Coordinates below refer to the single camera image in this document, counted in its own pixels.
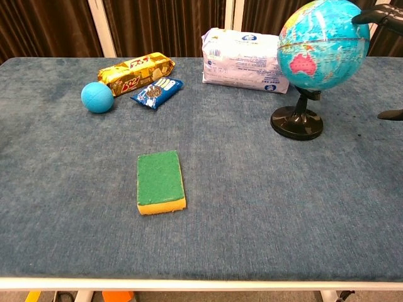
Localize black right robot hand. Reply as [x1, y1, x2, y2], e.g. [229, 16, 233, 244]
[351, 3, 403, 121]

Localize blue globe with black stand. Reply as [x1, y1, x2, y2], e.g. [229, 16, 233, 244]
[270, 0, 371, 141]

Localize white tissue pack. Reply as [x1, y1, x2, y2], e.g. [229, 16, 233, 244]
[201, 27, 290, 94]

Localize brown curtain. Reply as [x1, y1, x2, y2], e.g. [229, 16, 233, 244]
[0, 0, 403, 64]

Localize blue table cloth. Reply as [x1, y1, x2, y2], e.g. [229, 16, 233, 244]
[0, 56, 403, 282]

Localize blue cookie package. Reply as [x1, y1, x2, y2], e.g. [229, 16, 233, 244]
[130, 77, 184, 110]

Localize gold cracker package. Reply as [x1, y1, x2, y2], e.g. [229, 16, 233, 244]
[97, 52, 176, 97]

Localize green and yellow sponge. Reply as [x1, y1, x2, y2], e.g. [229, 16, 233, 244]
[136, 150, 187, 216]

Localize light blue ball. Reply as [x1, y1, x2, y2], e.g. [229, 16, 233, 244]
[81, 81, 115, 114]

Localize orange object under table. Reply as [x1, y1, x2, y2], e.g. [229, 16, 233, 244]
[101, 291, 135, 302]

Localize white table frame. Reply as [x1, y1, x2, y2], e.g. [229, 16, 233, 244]
[0, 276, 403, 302]

